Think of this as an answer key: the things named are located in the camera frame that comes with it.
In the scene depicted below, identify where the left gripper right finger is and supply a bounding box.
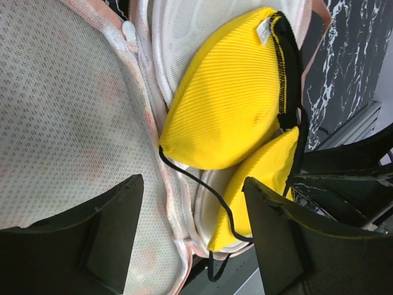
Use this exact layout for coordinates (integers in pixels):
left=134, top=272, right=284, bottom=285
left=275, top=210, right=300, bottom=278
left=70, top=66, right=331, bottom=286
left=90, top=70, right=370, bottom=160
left=243, top=177, right=392, bottom=294

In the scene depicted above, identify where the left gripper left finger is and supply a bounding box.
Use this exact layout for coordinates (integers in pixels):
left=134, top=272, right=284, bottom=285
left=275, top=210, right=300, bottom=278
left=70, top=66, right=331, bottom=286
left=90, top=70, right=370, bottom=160
left=1, top=175, right=144, bottom=294

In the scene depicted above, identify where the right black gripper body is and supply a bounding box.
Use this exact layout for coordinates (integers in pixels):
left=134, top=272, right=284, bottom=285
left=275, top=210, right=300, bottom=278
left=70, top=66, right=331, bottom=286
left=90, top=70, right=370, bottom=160
left=292, top=125, right=392, bottom=229

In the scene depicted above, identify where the yellow bra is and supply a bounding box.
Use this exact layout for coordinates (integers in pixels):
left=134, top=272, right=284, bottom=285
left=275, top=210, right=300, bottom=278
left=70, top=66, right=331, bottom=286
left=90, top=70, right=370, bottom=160
left=158, top=7, right=306, bottom=252

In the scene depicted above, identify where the pink floral mesh laundry bag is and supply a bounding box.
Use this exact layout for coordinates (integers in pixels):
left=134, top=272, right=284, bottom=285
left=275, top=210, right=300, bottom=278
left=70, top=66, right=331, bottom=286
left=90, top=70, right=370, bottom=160
left=1, top=1, right=331, bottom=294

